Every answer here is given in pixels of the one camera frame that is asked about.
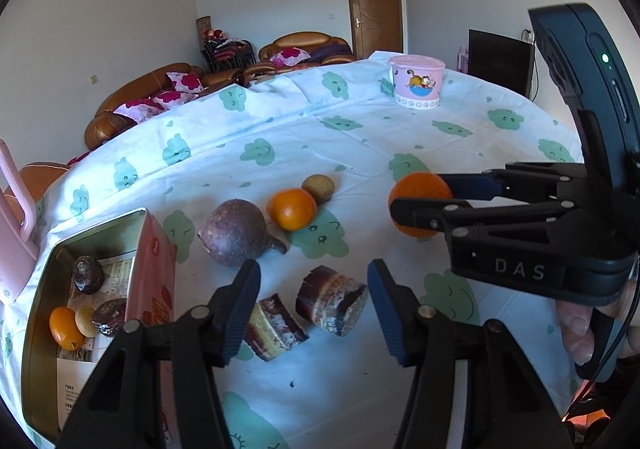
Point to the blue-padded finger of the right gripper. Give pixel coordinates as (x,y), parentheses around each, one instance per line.
(516,184)

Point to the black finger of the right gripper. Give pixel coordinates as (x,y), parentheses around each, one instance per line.
(458,219)

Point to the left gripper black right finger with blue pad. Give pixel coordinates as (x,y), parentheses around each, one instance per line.
(472,387)

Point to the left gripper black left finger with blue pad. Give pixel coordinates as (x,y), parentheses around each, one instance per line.
(119,406)

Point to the dark brown date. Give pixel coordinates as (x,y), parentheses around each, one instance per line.
(109,317)

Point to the dark brown round fruit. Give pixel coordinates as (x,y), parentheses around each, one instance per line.
(87,274)

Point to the small brown kiwi fruit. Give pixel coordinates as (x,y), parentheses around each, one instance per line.
(320,187)

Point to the sugarcane piece striped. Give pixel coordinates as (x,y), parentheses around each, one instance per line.
(331,300)

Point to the sugarcane piece pale cut end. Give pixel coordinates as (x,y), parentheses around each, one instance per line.
(272,330)

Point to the small orange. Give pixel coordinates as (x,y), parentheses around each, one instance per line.
(292,209)

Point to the purple passion fruit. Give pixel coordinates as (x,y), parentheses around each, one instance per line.
(235,231)

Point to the paper leaflet in tin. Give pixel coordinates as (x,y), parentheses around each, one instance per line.
(74,367)

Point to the black television screen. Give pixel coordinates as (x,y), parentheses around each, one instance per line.
(501,60)

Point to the pink metal tin box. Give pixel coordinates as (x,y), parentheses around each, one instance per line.
(150,300)

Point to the pink cartoon mug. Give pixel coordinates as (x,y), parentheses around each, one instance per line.
(417,81)

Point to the white tablecloth green clouds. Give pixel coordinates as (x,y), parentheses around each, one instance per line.
(342,122)

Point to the pink electric kettle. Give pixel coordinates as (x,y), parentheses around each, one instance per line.
(18,252)

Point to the brown wooden door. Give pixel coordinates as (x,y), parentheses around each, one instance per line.
(376,25)

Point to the brown leather armchair sofa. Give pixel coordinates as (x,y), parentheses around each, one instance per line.
(298,51)

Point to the brown wooden chair back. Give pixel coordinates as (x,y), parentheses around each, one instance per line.
(37,177)

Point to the stacked dark chairs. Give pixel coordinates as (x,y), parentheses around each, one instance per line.
(220,52)

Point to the brown leather long sofa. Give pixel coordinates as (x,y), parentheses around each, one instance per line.
(106,124)

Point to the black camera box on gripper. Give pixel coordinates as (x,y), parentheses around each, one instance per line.
(591,76)

